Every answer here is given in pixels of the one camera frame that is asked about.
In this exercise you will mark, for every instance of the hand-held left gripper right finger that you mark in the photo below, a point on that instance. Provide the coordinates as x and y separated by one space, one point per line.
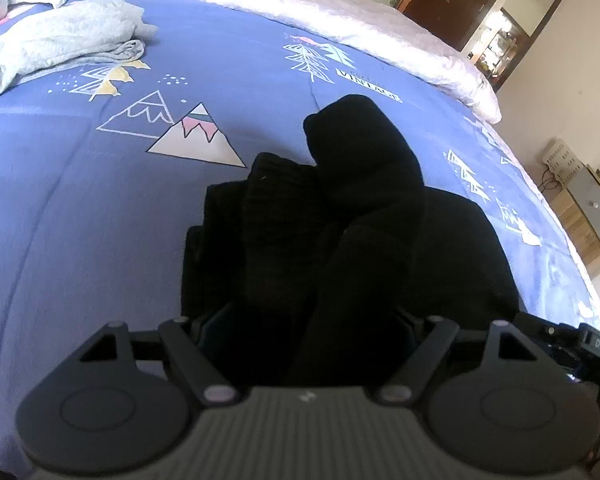
406 330

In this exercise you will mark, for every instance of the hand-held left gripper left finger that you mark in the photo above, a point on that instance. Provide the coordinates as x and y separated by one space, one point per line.
215 332

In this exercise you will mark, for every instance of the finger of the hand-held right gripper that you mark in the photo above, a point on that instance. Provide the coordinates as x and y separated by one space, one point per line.
542 330

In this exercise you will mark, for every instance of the black pants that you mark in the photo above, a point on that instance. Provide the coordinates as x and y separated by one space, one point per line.
360 185

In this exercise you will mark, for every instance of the grey cabinet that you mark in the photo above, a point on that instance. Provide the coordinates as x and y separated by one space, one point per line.
597 207

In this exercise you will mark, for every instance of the white perforated box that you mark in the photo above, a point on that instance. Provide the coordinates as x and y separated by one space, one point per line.
562 159

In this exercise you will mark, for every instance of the blue printed bedsheet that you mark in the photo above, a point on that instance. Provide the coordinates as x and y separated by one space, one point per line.
80 185

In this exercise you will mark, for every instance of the pale pink quilt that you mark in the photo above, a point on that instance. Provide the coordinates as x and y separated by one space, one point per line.
330 10

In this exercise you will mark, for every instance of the light blue crumpled cloth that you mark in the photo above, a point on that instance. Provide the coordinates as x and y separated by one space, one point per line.
55 45

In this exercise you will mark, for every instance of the dark wooden door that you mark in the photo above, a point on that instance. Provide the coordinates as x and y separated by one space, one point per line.
460 0

